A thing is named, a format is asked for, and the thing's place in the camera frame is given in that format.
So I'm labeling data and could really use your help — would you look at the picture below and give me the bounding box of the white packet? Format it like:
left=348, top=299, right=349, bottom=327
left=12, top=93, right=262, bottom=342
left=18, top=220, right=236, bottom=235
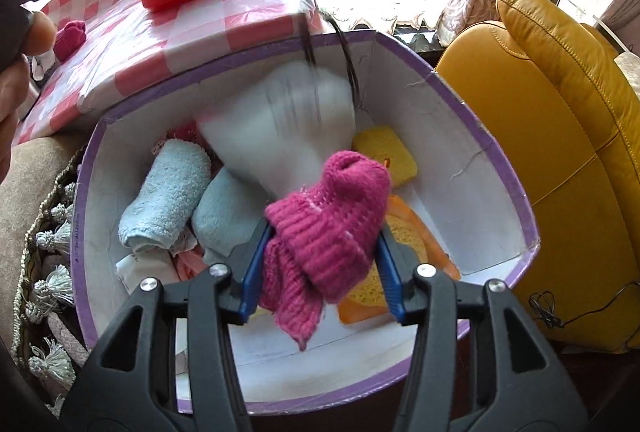
left=116, top=254, right=176, bottom=293

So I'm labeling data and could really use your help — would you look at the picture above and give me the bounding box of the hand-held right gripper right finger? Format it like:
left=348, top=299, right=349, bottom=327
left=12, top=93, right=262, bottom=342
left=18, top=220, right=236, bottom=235
left=376, top=229, right=588, bottom=432

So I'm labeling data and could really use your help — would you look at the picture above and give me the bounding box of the purple-rimmed cardboard box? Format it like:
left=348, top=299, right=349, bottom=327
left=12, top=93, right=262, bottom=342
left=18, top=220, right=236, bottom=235
left=70, top=29, right=541, bottom=415

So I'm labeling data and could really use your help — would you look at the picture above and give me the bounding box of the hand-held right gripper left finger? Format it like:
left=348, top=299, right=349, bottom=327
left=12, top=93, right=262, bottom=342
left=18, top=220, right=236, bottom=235
left=60, top=217, right=275, bottom=432

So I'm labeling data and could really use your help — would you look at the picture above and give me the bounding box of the pink cloth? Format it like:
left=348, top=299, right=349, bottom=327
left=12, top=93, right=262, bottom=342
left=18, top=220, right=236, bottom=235
left=172, top=122, right=208, bottom=285

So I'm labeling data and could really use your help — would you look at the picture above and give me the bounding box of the black cable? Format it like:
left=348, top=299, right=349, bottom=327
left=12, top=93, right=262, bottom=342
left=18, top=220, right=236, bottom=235
left=527, top=282, right=640, bottom=353

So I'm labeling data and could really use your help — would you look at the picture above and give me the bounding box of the white fluffy cloth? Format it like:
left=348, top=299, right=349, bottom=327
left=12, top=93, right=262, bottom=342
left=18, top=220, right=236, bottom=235
left=197, top=62, right=358, bottom=203

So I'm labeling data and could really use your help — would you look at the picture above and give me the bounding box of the silver tassel fringe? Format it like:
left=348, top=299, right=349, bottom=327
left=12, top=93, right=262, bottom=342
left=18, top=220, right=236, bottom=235
left=15, top=152, right=96, bottom=413

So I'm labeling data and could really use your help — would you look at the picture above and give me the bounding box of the person's left hand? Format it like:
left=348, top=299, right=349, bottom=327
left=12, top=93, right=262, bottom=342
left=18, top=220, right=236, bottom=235
left=0, top=12, right=58, bottom=185

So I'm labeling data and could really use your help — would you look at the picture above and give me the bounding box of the light blue towel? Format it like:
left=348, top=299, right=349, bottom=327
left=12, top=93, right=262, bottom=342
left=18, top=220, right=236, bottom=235
left=118, top=139, right=213, bottom=253
left=192, top=167, right=281, bottom=263

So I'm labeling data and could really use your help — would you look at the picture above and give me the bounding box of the orange mesh sponge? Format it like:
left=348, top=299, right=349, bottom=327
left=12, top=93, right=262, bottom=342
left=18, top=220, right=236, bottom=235
left=337, top=194, right=461, bottom=325

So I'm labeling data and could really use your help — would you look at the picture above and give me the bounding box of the yellow sponge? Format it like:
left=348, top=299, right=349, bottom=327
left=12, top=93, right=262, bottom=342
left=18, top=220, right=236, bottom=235
left=351, top=126, right=418, bottom=187

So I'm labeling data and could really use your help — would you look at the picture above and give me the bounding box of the yellow leather chair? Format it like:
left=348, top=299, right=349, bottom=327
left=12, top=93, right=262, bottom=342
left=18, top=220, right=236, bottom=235
left=435, top=0, right=640, bottom=353

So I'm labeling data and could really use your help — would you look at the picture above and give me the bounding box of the pink checkered tablecloth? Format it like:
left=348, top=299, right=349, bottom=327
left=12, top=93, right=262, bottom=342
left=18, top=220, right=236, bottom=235
left=12, top=0, right=326, bottom=147

